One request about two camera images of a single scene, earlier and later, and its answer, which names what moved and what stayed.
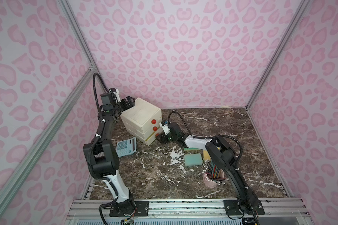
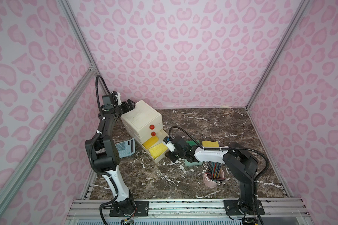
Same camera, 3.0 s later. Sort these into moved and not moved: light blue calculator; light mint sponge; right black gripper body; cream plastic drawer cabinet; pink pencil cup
Moved: cream plastic drawer cabinet; right black gripper body
Not moved: light mint sponge; light blue calculator; pink pencil cup
